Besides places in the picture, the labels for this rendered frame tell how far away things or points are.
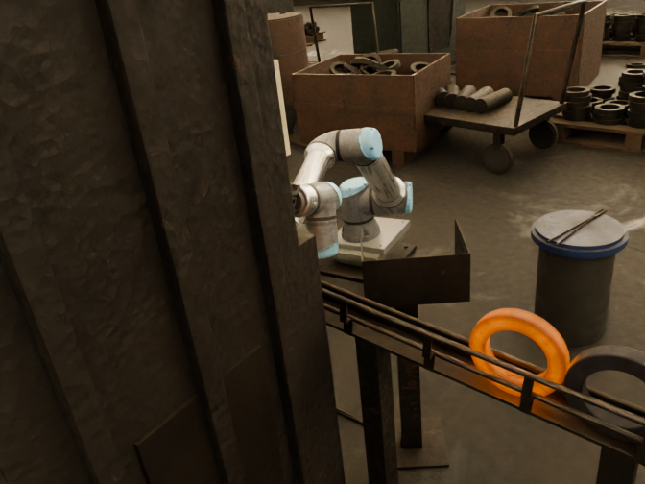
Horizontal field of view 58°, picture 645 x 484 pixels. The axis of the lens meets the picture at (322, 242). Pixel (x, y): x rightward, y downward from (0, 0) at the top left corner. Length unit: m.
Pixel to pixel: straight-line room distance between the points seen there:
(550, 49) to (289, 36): 2.15
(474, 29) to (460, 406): 3.80
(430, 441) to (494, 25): 3.92
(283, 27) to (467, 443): 4.12
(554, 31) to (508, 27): 0.36
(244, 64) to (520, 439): 1.44
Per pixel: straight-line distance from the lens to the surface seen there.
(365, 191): 2.70
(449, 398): 2.11
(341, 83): 4.10
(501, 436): 2.00
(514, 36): 5.23
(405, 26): 6.56
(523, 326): 1.16
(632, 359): 1.13
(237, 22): 0.98
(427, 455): 1.92
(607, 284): 2.31
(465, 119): 3.93
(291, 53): 5.41
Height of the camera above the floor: 1.42
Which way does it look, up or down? 27 degrees down
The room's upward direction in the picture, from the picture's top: 7 degrees counter-clockwise
